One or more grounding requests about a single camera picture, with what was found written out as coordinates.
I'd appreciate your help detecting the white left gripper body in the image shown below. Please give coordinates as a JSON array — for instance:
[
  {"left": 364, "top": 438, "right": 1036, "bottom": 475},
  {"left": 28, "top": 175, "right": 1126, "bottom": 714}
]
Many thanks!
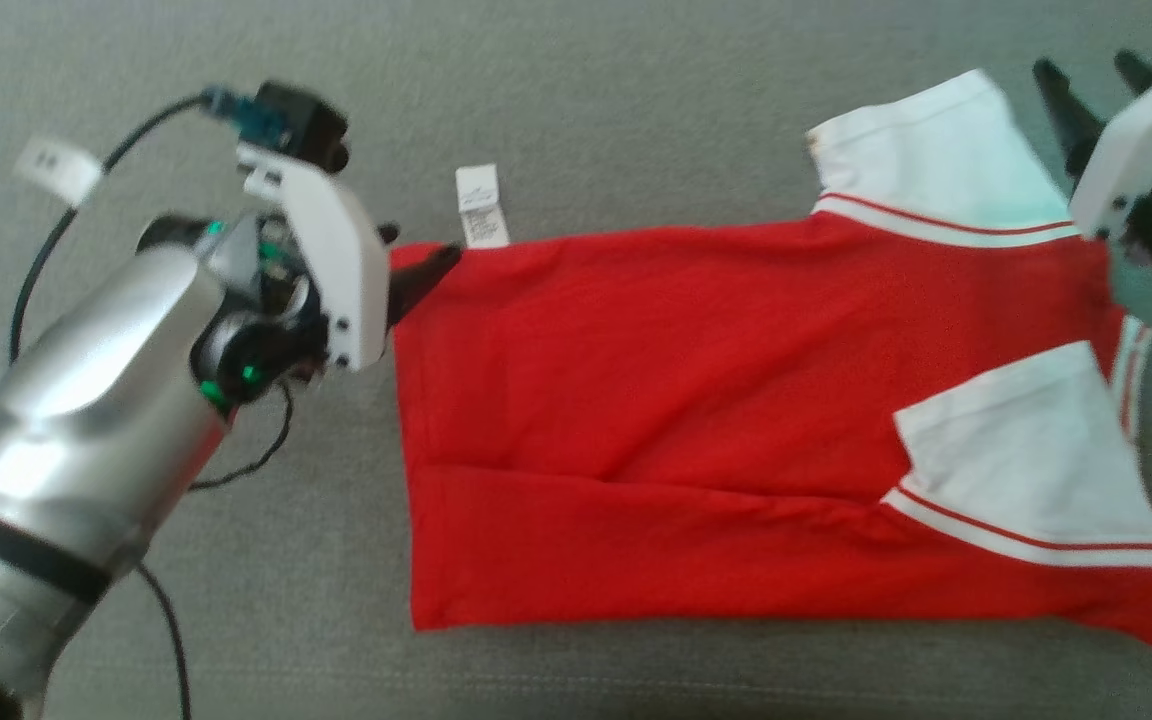
[{"left": 136, "top": 143, "right": 393, "bottom": 407}]

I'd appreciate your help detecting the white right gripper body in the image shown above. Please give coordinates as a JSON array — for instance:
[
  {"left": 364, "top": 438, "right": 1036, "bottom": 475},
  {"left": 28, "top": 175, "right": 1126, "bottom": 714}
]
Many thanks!
[{"left": 1069, "top": 66, "right": 1152, "bottom": 313}]

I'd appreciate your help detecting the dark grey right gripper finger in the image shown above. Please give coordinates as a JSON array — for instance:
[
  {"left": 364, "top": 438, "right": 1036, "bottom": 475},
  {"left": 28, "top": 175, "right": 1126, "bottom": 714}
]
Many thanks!
[
  {"left": 1032, "top": 58, "right": 1105, "bottom": 183},
  {"left": 1114, "top": 48, "right": 1152, "bottom": 95}
]

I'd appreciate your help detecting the red white basketball jersey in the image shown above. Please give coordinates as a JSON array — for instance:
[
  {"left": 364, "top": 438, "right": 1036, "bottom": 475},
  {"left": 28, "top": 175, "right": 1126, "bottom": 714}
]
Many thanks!
[{"left": 388, "top": 68, "right": 1152, "bottom": 649}]

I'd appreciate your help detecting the grey fabric sofa seat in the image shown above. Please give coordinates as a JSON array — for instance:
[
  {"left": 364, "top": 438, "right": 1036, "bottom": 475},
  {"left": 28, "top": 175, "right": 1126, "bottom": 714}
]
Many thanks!
[{"left": 0, "top": 0, "right": 1152, "bottom": 720}]

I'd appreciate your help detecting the white cable label tag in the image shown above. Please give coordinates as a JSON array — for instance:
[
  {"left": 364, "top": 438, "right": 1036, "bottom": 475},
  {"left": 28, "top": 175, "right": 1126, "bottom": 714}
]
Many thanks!
[{"left": 14, "top": 135, "right": 103, "bottom": 209}]

